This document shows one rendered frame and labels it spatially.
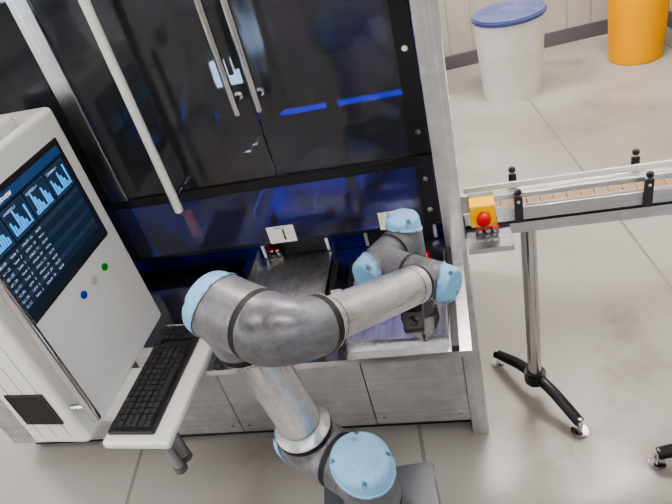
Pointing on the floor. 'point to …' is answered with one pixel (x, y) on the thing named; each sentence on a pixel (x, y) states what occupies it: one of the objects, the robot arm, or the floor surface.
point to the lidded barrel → (510, 49)
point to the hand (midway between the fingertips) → (424, 339)
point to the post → (447, 180)
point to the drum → (636, 30)
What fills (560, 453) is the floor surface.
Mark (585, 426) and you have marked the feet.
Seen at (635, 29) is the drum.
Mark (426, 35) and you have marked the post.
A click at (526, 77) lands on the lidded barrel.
